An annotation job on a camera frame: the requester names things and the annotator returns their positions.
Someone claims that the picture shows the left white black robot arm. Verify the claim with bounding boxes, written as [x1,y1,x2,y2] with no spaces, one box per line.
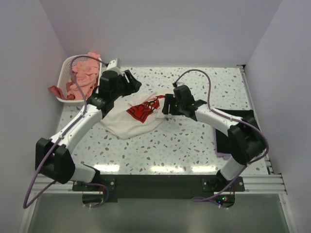
[35,70,141,190]

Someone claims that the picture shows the white t-shirt red print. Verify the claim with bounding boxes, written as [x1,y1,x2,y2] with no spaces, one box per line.
[101,89,172,140]

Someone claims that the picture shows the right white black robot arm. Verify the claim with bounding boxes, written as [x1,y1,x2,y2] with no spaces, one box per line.
[162,85,269,191]

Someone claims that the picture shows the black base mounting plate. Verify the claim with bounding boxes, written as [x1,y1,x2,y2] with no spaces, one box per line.
[72,175,245,206]

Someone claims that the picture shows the pink crumpled t-shirt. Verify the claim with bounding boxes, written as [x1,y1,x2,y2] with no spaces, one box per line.
[67,57,101,100]

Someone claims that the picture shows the folded lavender t-shirt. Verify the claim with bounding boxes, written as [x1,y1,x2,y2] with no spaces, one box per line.
[214,129,231,160]

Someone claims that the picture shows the folded black t-shirt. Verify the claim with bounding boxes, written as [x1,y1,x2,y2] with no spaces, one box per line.
[214,108,255,160]

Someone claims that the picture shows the white plastic laundry basket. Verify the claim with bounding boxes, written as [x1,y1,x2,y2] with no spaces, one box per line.
[55,52,105,105]

